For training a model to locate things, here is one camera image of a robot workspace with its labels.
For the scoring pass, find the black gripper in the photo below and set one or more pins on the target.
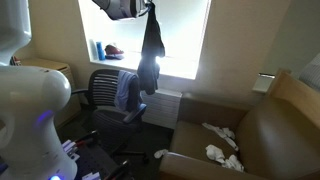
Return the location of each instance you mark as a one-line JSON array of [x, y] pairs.
[[144, 6]]

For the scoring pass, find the dark green t-shirt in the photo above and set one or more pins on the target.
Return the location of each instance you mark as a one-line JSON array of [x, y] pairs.
[[151, 50]]

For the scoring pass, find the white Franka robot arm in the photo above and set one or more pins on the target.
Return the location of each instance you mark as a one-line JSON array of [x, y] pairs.
[[26, 100]]

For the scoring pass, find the black mesh office chair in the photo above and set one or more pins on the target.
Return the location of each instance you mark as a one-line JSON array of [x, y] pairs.
[[103, 90]]

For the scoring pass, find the red sneaker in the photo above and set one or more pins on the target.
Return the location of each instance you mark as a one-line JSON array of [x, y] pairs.
[[114, 51]]

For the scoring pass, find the blue water bottle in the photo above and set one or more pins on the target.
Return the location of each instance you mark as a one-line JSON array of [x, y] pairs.
[[100, 51]]

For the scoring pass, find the light blue garment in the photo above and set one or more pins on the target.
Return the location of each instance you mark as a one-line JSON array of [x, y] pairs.
[[124, 90]]

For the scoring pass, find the small red object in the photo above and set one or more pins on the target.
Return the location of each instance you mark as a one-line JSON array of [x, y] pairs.
[[15, 61]]

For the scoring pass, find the long white sock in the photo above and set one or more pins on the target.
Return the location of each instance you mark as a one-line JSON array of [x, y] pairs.
[[220, 131]]

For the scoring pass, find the small white sock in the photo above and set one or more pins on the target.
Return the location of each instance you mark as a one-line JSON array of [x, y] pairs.
[[161, 153]]

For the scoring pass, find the black perforated mounting board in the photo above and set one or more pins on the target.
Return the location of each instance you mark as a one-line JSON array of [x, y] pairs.
[[96, 160]]

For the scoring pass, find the crumpled white sock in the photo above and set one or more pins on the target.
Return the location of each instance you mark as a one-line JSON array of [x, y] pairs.
[[235, 163], [215, 153]]

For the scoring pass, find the grey patterned mattress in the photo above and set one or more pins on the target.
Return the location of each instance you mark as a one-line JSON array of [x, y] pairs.
[[311, 75]]

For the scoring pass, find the brown leather armchair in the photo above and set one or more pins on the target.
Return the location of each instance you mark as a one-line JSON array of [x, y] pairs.
[[283, 133]]

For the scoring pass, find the white wall-mounted box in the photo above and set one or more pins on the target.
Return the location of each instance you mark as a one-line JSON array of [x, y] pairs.
[[263, 83]]

